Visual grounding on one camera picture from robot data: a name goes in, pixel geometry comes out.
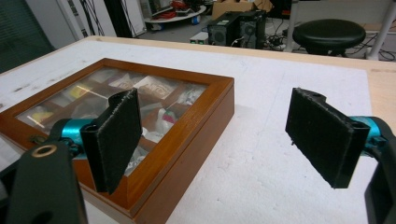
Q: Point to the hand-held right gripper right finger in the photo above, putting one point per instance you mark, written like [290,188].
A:
[323,140]

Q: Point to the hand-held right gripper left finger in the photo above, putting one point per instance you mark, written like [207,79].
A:
[115,140]

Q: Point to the wooden box with glass lid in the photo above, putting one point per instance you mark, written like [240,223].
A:
[186,149]

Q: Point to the white green-red tea sachets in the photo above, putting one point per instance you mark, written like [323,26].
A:
[190,95]
[165,119]
[137,161]

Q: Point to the yellow label tea sachet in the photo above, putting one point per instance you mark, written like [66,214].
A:
[79,91]

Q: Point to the beige printed tea sachets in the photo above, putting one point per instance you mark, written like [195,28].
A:
[152,87]

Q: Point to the white power strip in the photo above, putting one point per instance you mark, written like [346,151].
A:
[277,47]

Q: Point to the black round stool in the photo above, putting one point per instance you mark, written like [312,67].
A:
[328,34]

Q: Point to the white table leg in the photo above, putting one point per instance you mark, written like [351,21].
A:
[381,31]
[291,28]

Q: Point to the black stand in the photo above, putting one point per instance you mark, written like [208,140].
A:
[116,18]

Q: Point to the small white device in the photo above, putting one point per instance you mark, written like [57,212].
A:
[199,38]

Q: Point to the round white wheeled platform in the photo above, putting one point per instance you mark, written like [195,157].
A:
[183,17]

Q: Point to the cardboard box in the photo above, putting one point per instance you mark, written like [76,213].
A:
[230,7]

